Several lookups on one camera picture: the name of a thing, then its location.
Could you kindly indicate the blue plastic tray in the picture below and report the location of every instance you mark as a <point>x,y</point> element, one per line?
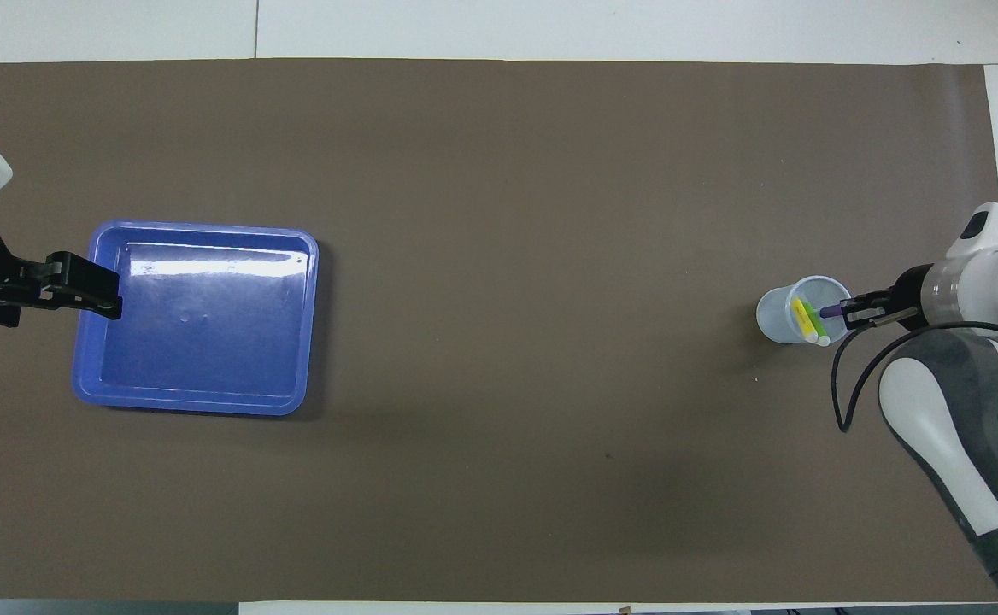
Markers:
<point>208,342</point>

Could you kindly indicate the yellow marker pen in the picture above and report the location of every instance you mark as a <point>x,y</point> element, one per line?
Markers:
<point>802,316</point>

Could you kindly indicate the clear plastic cup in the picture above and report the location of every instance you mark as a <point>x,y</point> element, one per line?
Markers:
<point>772,316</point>

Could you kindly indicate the green marker pen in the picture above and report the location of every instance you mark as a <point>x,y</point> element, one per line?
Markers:
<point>819,329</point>

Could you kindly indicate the purple marker pen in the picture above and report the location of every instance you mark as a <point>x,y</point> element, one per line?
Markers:
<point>832,311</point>

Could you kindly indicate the brown table mat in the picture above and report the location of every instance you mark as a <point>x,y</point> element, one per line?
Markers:
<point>499,256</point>

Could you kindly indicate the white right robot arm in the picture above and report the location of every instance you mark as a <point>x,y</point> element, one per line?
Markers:
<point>926,401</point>

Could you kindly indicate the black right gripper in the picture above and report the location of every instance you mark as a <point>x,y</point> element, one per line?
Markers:
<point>909,299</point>

